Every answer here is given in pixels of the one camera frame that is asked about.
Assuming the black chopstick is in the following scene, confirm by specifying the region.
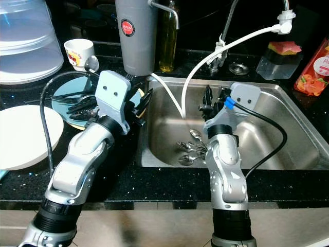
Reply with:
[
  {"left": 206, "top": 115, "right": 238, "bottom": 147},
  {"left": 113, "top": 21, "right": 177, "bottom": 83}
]
[
  {"left": 67, "top": 98, "right": 101, "bottom": 114},
  {"left": 23, "top": 92, "right": 101, "bottom": 103},
  {"left": 75, "top": 108, "right": 101, "bottom": 121}
]

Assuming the large metal spoon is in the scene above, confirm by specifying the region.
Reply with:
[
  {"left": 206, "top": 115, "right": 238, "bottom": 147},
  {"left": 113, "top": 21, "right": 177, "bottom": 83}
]
[{"left": 84, "top": 55, "right": 100, "bottom": 73}]

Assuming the round metal countertop fitting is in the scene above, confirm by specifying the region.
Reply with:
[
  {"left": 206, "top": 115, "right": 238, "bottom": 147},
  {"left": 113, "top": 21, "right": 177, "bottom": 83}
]
[{"left": 229, "top": 62, "right": 250, "bottom": 76}]

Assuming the chrome faucet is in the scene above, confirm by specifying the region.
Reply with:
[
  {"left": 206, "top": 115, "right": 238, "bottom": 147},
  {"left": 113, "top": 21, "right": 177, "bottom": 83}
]
[{"left": 207, "top": 0, "right": 289, "bottom": 73}]

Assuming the grey water filter canister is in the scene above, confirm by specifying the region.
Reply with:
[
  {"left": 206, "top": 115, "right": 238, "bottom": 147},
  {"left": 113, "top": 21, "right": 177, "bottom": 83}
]
[{"left": 115, "top": 0, "right": 180, "bottom": 78}]

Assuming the white tie on faucet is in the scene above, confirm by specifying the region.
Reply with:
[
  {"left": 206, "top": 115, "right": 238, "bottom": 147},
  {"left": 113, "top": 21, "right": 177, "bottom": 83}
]
[{"left": 213, "top": 41, "right": 227, "bottom": 55}]

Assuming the olive oil glass bottle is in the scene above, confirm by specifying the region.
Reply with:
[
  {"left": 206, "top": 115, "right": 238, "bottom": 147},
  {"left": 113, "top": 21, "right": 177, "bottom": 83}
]
[{"left": 158, "top": 0, "right": 178, "bottom": 74}]

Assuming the clear plastic sponge holder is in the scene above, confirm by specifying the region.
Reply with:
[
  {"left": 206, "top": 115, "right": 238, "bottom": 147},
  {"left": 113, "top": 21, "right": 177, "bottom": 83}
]
[{"left": 255, "top": 50, "right": 303, "bottom": 80}]

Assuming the teal plate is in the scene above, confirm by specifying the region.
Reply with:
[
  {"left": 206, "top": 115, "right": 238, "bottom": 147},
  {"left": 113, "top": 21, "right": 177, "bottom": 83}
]
[{"left": 51, "top": 75, "right": 144, "bottom": 128}]

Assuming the red yellow sponge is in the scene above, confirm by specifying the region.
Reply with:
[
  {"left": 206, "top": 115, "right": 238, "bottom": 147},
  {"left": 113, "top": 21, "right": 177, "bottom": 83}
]
[{"left": 267, "top": 41, "right": 303, "bottom": 56}]

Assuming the white cartoon print mug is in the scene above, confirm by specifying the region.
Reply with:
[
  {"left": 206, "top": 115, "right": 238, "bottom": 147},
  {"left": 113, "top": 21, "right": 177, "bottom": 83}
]
[{"left": 64, "top": 39, "right": 96, "bottom": 72}]

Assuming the stainless steel sink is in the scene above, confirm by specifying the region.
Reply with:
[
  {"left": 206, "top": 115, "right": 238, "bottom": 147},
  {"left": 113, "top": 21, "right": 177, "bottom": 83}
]
[{"left": 136, "top": 77, "right": 329, "bottom": 170}]

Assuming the peach soap bottle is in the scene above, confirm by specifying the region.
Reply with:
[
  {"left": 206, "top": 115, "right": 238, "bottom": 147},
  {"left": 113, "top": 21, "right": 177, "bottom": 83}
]
[{"left": 294, "top": 36, "right": 329, "bottom": 97}]

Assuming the white faucet diverter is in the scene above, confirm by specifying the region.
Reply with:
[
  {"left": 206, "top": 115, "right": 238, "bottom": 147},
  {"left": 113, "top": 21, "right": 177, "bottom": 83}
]
[{"left": 277, "top": 9, "right": 296, "bottom": 36}]

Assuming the white bowl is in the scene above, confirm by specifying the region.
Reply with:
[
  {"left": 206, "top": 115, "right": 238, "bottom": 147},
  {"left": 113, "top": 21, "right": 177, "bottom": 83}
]
[{"left": 0, "top": 104, "right": 65, "bottom": 170}]

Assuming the grey cabinet door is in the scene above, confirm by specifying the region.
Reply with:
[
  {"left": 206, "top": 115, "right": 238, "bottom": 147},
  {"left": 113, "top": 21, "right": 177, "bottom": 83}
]
[
  {"left": 77, "top": 210, "right": 211, "bottom": 247},
  {"left": 257, "top": 208, "right": 329, "bottom": 247}
]

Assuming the white tiered plastic container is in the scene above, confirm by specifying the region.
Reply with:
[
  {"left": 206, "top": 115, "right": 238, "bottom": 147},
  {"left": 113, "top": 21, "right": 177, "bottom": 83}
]
[{"left": 0, "top": 0, "right": 65, "bottom": 79}]

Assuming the grey cabinet drawer front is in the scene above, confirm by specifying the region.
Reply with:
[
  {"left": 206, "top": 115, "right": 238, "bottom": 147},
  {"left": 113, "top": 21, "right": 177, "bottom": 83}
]
[{"left": 0, "top": 210, "right": 39, "bottom": 230}]

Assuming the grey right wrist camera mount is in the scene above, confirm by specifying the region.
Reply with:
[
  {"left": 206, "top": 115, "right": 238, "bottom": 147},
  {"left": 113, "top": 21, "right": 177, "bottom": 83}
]
[{"left": 203, "top": 82, "right": 261, "bottom": 137}]

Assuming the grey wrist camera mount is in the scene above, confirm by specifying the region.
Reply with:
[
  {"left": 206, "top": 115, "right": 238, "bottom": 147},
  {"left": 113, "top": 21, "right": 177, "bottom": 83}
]
[
  {"left": 98, "top": 70, "right": 132, "bottom": 134},
  {"left": 203, "top": 82, "right": 261, "bottom": 137}
]

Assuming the white hose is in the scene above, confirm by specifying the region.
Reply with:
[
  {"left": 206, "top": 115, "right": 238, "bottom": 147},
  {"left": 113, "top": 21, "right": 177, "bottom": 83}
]
[{"left": 148, "top": 23, "right": 284, "bottom": 119}]

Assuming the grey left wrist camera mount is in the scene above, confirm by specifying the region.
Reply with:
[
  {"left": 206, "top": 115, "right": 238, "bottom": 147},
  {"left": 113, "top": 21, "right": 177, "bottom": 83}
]
[{"left": 98, "top": 70, "right": 132, "bottom": 134}]

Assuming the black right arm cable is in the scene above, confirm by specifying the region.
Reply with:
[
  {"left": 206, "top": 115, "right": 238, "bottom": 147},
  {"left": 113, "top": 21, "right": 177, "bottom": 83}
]
[{"left": 225, "top": 97, "right": 288, "bottom": 179}]

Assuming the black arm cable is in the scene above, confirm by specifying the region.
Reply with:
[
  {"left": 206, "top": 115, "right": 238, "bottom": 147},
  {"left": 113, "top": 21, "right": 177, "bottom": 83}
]
[
  {"left": 40, "top": 70, "right": 102, "bottom": 178},
  {"left": 225, "top": 97, "right": 288, "bottom": 179}
]

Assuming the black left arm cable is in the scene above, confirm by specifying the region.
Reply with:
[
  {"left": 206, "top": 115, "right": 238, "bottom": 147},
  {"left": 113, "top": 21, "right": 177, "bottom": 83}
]
[{"left": 40, "top": 70, "right": 102, "bottom": 178}]

